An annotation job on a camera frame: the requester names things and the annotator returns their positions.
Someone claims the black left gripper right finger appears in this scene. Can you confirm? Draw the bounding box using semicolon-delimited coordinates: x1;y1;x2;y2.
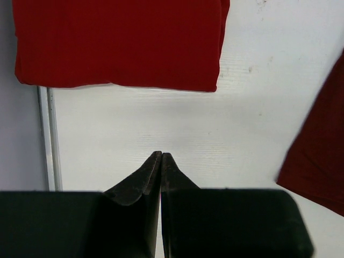
161;153;314;257

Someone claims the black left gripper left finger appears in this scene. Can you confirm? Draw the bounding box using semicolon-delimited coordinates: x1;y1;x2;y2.
1;151;162;257

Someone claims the dark maroon t shirt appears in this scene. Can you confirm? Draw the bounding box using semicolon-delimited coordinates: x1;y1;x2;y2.
276;55;343;215

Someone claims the folded red t shirt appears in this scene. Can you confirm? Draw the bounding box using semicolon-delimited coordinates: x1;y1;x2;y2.
12;1;230;92

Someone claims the aluminium table edge rail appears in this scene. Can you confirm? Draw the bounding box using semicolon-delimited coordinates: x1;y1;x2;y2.
38;87;63;191

